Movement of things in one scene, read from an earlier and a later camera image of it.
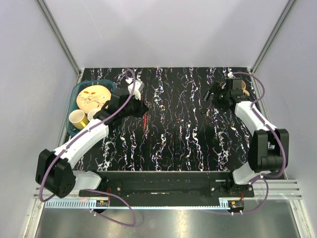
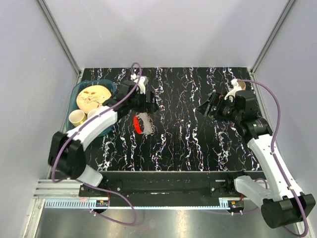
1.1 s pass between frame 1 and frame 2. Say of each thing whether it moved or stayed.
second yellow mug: stayed
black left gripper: moved
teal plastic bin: stayed
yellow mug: stayed
